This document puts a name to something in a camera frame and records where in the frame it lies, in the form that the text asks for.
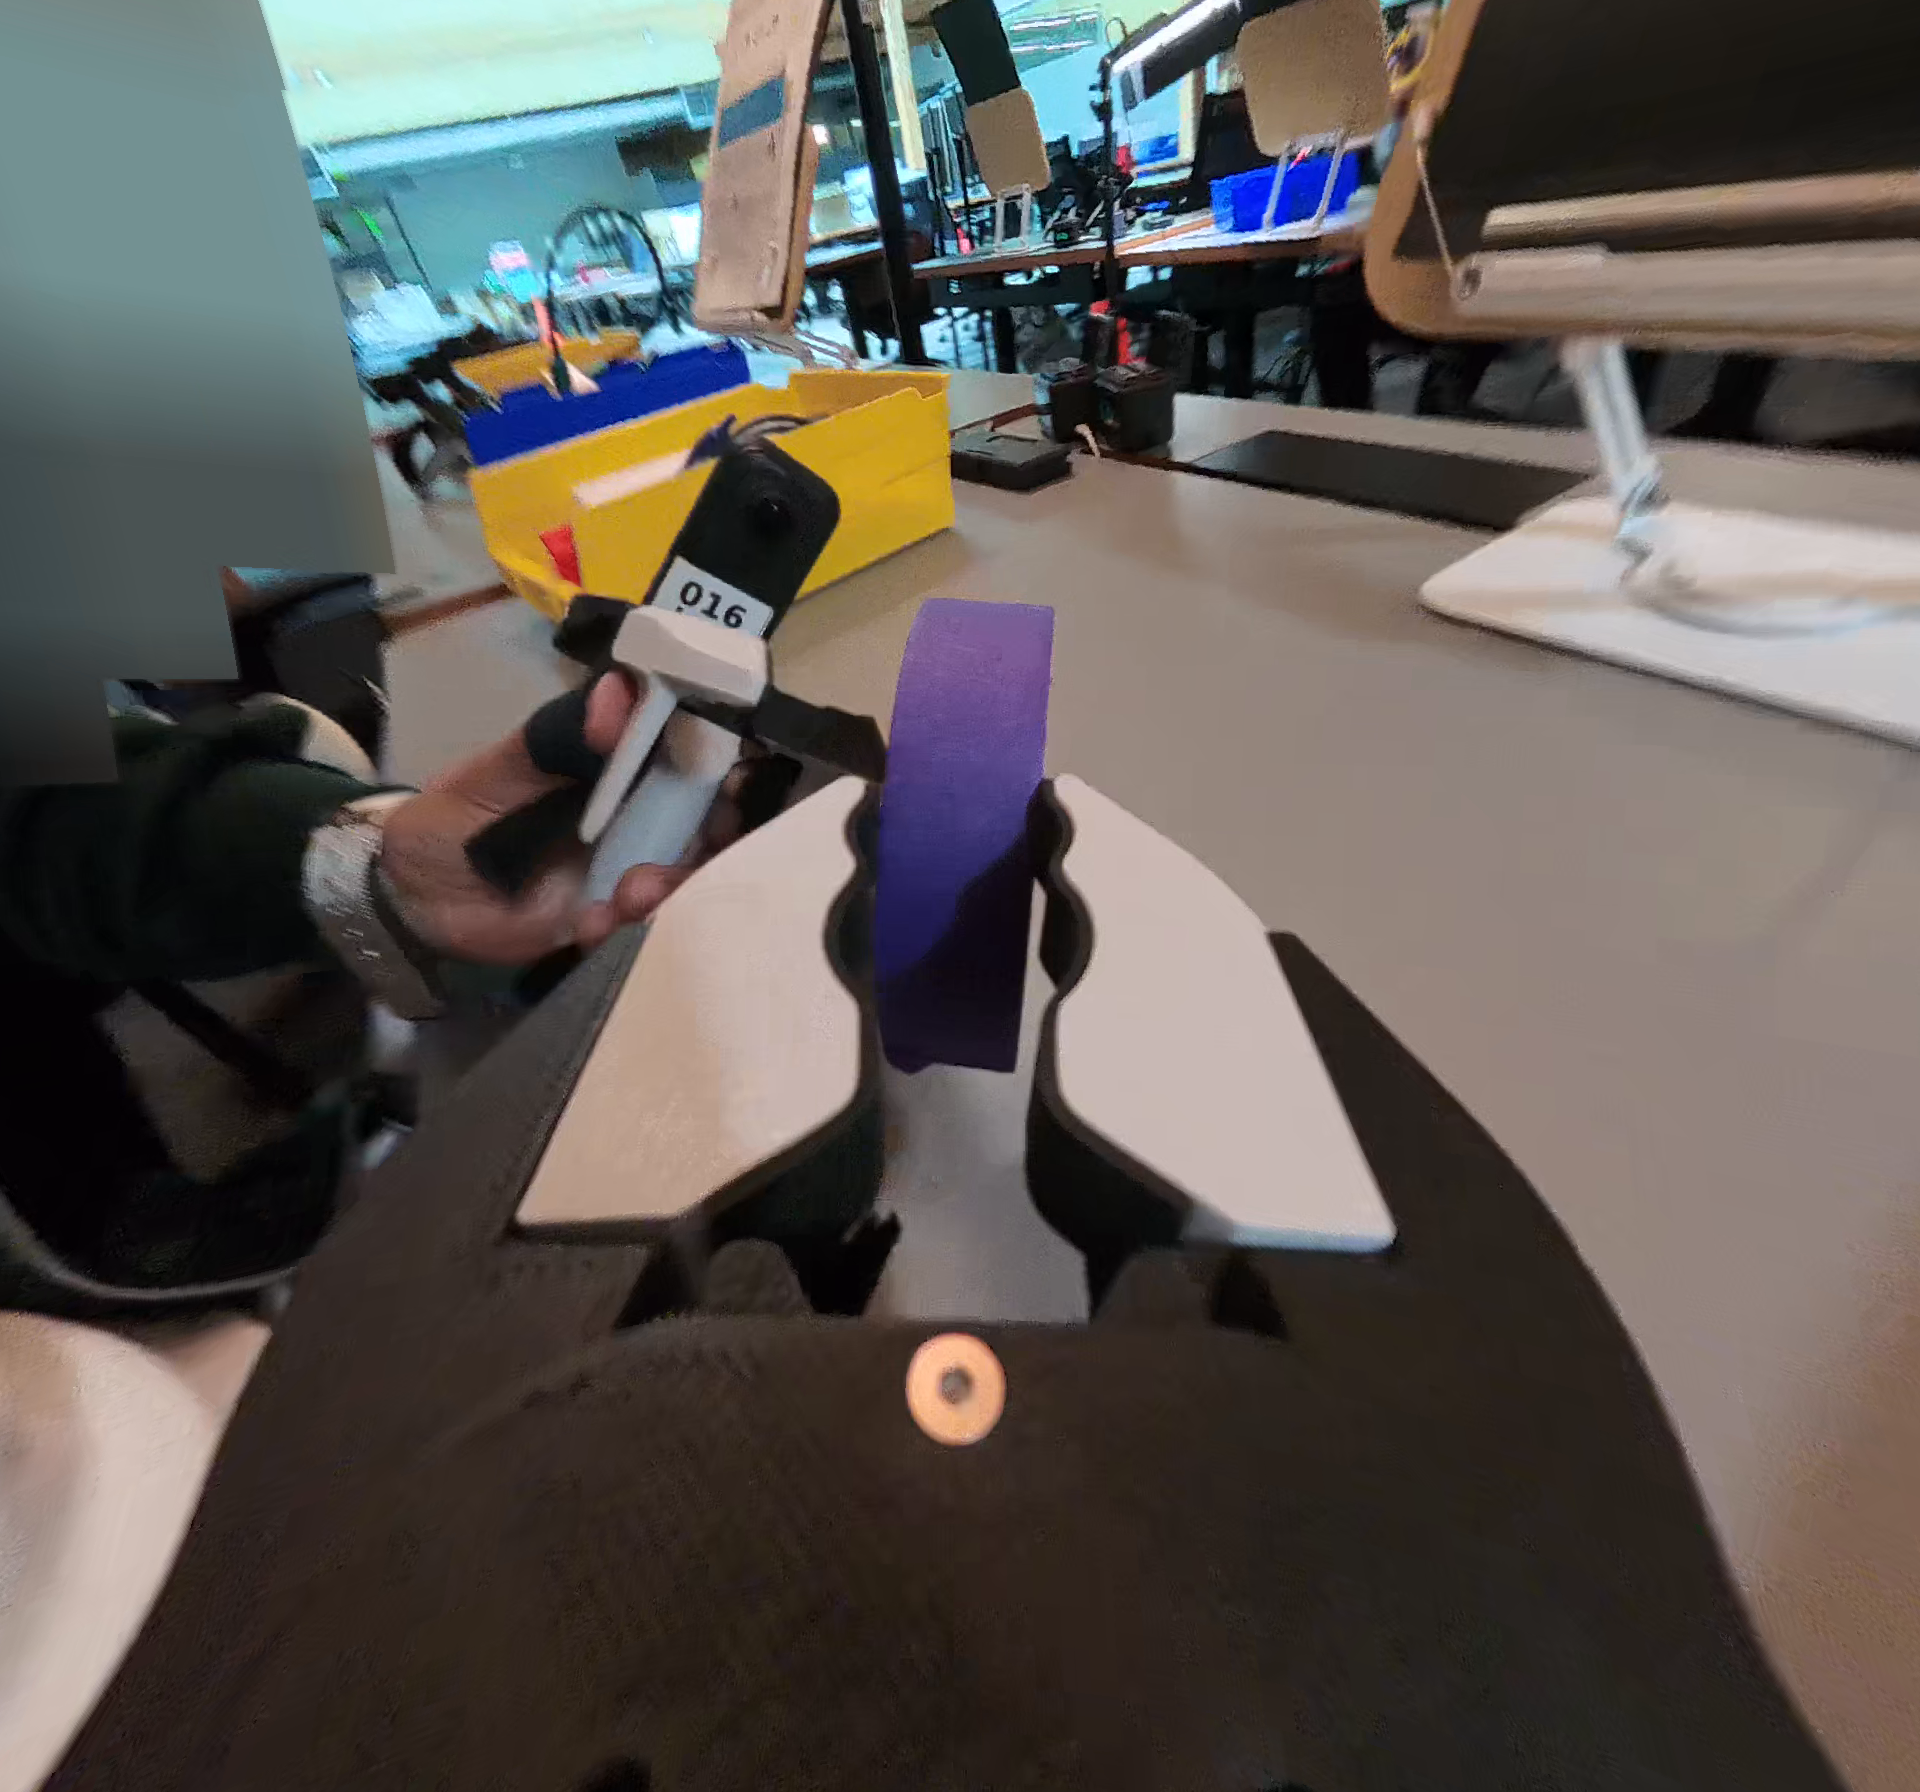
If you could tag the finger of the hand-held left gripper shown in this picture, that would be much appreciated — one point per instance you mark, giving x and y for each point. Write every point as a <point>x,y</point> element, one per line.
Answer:
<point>817,744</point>
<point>689,654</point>

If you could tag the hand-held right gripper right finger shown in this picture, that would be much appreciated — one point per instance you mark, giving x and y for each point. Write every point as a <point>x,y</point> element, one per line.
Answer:
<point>1198,1071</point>

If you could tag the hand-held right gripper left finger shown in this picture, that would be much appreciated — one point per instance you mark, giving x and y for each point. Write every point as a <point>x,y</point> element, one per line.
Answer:
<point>704,1057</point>

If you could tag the purple tape roll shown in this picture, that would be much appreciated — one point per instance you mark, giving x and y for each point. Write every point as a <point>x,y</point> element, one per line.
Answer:
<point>960,773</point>

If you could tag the yellow plastic bin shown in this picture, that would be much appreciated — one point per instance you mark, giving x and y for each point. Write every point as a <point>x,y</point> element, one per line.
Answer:
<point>885,473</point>

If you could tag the person's left forearm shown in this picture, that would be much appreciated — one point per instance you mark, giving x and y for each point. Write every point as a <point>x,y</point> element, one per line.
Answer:
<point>149,849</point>

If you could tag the grey desk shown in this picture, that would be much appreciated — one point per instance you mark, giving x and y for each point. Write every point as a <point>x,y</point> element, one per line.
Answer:
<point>1425,849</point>

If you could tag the person's left hand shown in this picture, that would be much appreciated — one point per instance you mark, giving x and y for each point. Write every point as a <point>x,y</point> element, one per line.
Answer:
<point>448,863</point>

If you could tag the blue plastic bin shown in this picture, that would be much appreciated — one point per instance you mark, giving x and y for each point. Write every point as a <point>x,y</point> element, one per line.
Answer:
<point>599,411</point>

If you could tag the black flat box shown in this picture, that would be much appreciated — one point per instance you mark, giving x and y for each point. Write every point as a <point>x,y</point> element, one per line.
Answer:
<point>1008,460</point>

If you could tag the black charging case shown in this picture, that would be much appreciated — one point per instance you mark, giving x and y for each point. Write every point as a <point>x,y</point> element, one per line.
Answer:
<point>1069,401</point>
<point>1133,411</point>

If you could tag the black pole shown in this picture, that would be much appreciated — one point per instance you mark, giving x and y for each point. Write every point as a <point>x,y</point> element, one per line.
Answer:
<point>877,172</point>

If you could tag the silver wristwatch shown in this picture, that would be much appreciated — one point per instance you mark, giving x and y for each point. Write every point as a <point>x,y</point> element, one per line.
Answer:
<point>357,908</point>

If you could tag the cardboard sheet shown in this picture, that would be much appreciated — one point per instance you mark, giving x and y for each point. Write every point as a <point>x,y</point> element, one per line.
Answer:
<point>772,127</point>

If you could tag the small stand with tan board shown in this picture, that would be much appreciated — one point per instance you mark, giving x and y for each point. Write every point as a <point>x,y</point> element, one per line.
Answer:
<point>1003,136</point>

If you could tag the dark green zip jacket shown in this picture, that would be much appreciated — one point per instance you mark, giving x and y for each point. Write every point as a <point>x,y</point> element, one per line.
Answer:
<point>149,1191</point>

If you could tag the small blue bin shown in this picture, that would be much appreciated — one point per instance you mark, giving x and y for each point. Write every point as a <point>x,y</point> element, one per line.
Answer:
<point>1245,197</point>

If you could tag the black flat pad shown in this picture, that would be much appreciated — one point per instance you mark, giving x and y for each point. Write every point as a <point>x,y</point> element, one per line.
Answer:
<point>1378,482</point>

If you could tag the white tilting stand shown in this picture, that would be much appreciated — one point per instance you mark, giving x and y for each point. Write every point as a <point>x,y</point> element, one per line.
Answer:
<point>1680,625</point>

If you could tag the large stand with tan board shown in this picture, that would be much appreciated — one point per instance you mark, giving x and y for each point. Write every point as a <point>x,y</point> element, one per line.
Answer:
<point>1312,69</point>

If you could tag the cream white shirt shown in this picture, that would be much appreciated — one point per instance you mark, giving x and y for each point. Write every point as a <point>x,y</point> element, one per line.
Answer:
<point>75,1522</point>

